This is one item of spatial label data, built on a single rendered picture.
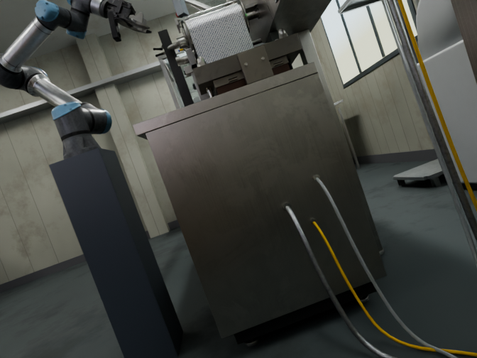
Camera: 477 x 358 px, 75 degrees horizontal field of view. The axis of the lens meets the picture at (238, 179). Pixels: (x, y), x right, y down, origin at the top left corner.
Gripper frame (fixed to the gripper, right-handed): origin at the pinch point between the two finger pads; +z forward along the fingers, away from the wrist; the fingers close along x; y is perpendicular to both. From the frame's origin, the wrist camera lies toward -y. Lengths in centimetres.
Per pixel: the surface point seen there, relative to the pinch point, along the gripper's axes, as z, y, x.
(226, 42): 35.1, 4.9, -8.1
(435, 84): 157, 48, 44
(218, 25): 30.0, 10.2, -8.1
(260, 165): 64, -40, -34
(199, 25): 22.3, 7.1, -8.1
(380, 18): 153, 157, 176
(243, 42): 41.8, 7.6, -8.1
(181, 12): -3, 34, 50
